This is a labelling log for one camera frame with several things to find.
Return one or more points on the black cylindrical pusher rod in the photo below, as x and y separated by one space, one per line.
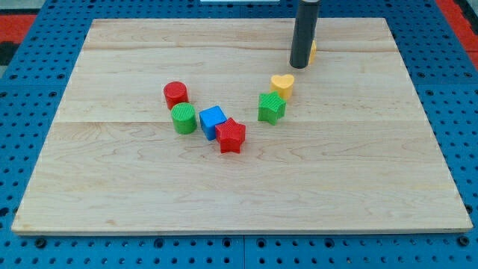
304 31

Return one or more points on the yellow heart block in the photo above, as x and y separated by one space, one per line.
283 85

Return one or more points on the yellow hexagon block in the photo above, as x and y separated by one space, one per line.
312 52

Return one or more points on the green star block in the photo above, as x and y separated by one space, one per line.
271 107

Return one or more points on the blue cube block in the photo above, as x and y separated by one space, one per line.
209 118

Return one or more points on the red star block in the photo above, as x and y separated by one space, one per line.
230 135

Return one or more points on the light wooden board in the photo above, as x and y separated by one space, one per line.
353 154

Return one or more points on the red cylinder block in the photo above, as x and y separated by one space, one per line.
175 92

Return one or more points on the green cylinder block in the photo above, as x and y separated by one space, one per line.
184 118

